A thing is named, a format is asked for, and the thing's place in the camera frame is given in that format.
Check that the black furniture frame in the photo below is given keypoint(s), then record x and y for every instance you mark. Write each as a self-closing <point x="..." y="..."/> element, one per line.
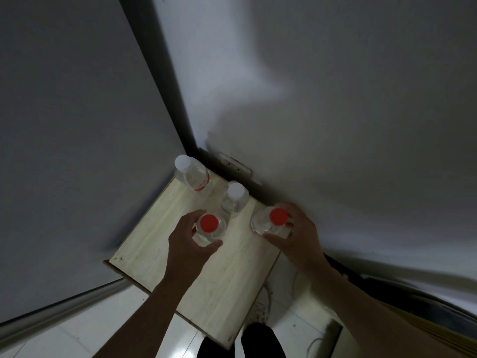
<point x="428" y="300"/>

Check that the person's right hand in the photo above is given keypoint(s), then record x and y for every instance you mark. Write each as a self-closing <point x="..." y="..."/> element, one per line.
<point x="303" y="242"/>

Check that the person's right leg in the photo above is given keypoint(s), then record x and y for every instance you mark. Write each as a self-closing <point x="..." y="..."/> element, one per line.
<point x="261" y="343"/>

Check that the white-capped bottle with red label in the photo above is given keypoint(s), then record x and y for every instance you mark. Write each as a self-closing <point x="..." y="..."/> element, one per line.
<point x="193" y="173"/>

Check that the person's left thumb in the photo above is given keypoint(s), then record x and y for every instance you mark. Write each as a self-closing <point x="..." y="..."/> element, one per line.
<point x="209" y="249"/>

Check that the brown cardboard box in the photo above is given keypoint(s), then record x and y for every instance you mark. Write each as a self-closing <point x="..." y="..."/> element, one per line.
<point x="439" y="331"/>

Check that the clear bottle red cap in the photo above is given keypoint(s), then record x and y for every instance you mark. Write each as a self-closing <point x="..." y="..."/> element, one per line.
<point x="270" y="221"/>
<point x="209" y="227"/>

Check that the white wall socket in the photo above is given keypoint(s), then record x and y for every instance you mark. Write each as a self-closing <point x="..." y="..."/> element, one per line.
<point x="234" y="165"/>

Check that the grey skirting board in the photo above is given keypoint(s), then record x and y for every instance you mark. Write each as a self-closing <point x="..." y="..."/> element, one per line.
<point x="56" y="311"/>

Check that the clear bottle white cap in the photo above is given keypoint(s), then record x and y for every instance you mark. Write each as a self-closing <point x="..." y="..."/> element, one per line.
<point x="234" y="197"/>

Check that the person's left leg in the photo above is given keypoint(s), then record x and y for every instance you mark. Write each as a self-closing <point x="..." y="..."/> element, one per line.
<point x="208" y="349"/>

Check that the person's left forearm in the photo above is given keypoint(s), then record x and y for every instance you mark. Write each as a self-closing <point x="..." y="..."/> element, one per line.
<point x="145" y="316"/>

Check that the white laced shoe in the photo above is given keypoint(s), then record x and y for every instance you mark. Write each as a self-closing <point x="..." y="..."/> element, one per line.
<point x="262" y="307"/>

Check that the person's leg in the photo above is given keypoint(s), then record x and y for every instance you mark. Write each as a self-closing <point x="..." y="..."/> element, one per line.
<point x="208" y="349"/>
<point x="261" y="343"/>

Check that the person's right forearm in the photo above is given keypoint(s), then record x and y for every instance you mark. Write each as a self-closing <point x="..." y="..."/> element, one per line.
<point x="365" y="316"/>

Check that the person's left hand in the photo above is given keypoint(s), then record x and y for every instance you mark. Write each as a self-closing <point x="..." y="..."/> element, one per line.
<point x="184" y="249"/>

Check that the person's right thumb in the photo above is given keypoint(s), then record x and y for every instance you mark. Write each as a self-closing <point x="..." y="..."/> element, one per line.
<point x="275" y="241"/>

